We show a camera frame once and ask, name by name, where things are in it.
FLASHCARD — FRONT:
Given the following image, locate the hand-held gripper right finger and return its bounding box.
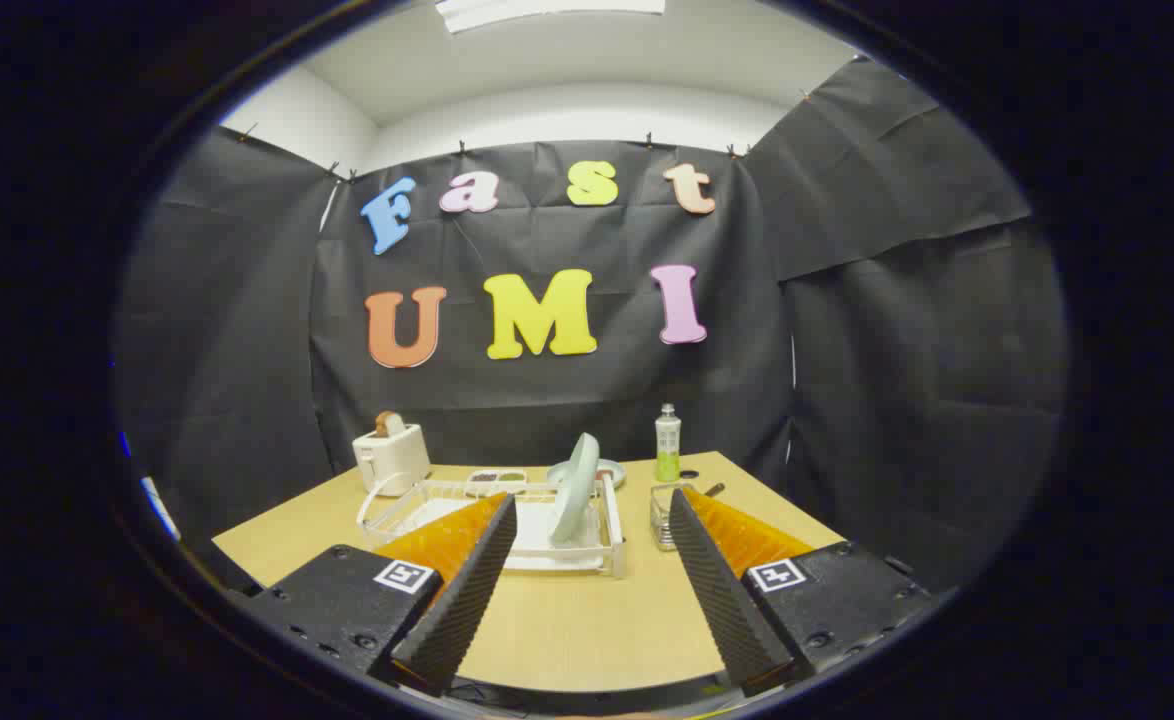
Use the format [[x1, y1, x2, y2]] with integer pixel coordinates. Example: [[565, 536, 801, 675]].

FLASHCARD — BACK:
[[669, 487, 933, 698]]

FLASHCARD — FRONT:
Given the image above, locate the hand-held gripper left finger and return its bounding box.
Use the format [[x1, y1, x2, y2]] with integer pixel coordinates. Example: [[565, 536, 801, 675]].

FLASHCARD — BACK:
[[242, 492, 518, 698]]

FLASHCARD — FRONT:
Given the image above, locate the clear wire mesh basket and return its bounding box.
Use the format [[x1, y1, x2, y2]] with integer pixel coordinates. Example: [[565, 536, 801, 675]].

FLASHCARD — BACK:
[[649, 482, 696, 553]]

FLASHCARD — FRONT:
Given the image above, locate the white wire dish rack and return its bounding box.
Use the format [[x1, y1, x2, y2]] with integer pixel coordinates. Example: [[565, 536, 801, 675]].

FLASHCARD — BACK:
[[355, 472, 628, 581]]

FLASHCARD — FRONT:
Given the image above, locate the pale green plate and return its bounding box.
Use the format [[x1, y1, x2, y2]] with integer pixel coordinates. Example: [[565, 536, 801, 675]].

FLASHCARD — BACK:
[[548, 432, 601, 547]]

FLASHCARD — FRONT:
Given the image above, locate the small pale green dish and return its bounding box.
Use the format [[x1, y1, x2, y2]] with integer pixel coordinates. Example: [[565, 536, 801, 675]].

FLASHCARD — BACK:
[[547, 458, 627, 491]]

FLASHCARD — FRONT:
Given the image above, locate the white drain tray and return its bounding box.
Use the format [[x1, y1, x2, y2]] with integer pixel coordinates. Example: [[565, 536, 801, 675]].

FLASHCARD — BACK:
[[402, 497, 608, 571]]

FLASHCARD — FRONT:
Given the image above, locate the white toaster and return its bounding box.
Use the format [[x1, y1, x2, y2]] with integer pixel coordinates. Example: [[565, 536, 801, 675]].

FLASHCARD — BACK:
[[352, 422, 433, 498]]

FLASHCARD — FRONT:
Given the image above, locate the white and green bottle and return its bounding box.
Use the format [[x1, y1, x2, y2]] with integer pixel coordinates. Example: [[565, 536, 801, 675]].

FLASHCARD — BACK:
[[654, 403, 683, 484]]

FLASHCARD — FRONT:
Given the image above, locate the white plastic device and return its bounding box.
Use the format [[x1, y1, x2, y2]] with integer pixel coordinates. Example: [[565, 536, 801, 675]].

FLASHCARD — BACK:
[[140, 476, 183, 541]]

